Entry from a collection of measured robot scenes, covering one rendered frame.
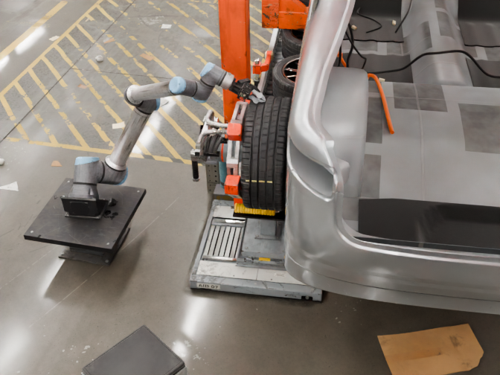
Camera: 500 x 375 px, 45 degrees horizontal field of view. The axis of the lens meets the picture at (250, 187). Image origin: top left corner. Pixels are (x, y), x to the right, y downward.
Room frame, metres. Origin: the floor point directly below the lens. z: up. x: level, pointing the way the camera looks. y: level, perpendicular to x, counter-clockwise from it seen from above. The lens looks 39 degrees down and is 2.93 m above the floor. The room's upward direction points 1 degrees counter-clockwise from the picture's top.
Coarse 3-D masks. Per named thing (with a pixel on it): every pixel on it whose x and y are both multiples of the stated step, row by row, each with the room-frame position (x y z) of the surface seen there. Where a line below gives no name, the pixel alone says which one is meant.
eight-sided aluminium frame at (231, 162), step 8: (240, 104) 2.95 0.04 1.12; (248, 104) 2.98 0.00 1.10; (240, 112) 3.03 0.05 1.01; (232, 120) 2.78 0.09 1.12; (240, 120) 2.78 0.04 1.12; (232, 144) 2.70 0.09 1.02; (232, 160) 2.61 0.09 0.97; (240, 168) 2.98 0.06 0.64; (240, 176) 2.92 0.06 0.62; (240, 192) 2.66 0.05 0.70
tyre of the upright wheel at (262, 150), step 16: (256, 96) 2.97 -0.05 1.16; (272, 96) 3.00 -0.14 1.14; (256, 112) 2.78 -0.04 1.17; (272, 112) 2.78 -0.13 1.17; (288, 112) 2.77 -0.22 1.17; (256, 128) 2.68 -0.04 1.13; (272, 128) 2.67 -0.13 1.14; (256, 144) 2.61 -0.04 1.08; (272, 144) 2.60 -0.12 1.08; (256, 160) 2.56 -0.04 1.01; (272, 160) 2.55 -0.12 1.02; (256, 176) 2.53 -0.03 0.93; (272, 176) 2.52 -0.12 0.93; (256, 192) 2.52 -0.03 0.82; (272, 192) 2.51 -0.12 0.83; (256, 208) 2.61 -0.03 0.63; (272, 208) 2.56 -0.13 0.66
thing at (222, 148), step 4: (228, 140) 2.88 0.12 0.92; (220, 144) 2.85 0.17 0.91; (224, 144) 2.85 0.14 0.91; (220, 148) 2.83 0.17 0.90; (224, 148) 2.83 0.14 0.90; (232, 148) 2.83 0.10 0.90; (240, 148) 2.83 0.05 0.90; (220, 152) 2.82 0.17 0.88; (224, 152) 2.82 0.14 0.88; (232, 152) 2.81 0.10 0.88; (240, 152) 2.81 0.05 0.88; (212, 156) 2.83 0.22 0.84; (220, 156) 2.81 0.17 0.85; (224, 156) 2.81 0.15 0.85; (232, 156) 2.80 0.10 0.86; (240, 156) 2.81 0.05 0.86; (216, 160) 2.85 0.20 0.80; (220, 160) 2.82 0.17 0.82; (224, 160) 2.82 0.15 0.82; (240, 160) 2.81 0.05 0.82
